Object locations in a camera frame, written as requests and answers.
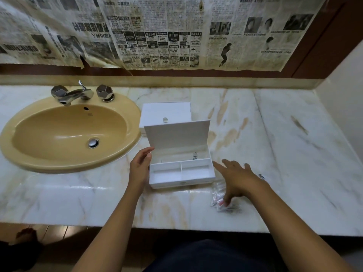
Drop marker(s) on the person's right forearm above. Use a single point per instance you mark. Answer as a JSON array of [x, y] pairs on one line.
[[297, 232]]

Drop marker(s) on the person's left forearm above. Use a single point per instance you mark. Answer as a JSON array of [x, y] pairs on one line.
[[110, 232]]

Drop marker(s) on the chrome sink drain plug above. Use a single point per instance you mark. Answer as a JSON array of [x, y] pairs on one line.
[[93, 143]]

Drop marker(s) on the red item packet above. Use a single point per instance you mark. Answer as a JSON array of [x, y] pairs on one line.
[[220, 206]]

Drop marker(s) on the person's left hand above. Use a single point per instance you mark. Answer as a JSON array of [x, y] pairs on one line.
[[139, 172]]

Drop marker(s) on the person's right hand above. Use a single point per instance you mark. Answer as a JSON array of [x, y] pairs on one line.
[[241, 181]]

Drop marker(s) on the white box with round knob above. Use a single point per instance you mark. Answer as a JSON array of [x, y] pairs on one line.
[[175, 135], [167, 110]]

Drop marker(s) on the person's dark clothing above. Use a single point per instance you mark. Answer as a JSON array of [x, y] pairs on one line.
[[210, 256]]

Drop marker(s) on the chrome faceted faucet knob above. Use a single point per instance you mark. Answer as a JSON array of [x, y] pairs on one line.
[[59, 92], [104, 92]]

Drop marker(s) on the beige oval sink basin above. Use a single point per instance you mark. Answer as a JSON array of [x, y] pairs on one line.
[[65, 135]]

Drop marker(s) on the chrome faucet spout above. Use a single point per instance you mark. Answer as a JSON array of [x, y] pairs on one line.
[[75, 94]]

